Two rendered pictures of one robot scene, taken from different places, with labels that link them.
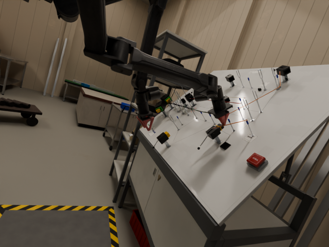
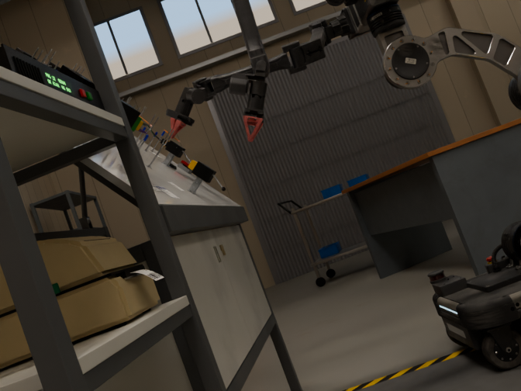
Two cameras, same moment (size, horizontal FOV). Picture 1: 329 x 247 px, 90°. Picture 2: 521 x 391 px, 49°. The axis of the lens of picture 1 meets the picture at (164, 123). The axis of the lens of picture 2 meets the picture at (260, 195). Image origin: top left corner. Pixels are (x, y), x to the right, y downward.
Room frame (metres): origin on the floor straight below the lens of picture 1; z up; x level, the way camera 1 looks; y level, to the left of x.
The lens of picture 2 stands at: (2.57, 1.10, 0.72)
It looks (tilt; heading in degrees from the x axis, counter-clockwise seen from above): 4 degrees up; 212
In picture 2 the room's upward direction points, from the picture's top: 21 degrees counter-clockwise
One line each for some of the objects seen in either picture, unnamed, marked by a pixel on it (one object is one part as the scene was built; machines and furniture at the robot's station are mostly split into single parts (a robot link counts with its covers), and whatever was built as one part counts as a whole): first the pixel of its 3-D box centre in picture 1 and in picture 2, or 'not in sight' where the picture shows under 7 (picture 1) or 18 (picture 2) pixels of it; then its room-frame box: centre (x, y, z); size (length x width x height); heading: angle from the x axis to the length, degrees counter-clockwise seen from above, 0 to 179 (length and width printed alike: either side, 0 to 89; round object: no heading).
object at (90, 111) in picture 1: (117, 113); not in sight; (4.93, 1.46, 0.39); 2.19 x 1.70 x 0.79; 123
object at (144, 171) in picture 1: (142, 170); (212, 300); (1.33, 0.05, 0.60); 0.55 x 0.02 x 0.39; 26
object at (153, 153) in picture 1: (160, 159); (211, 218); (1.07, -0.05, 0.83); 1.18 x 0.05 x 0.06; 26
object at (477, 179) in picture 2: not in sight; (441, 209); (-1.88, -0.20, 0.42); 1.57 x 0.81 x 0.84; 46
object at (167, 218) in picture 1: (167, 220); (243, 277); (0.83, -0.19, 0.60); 0.55 x 0.03 x 0.39; 26
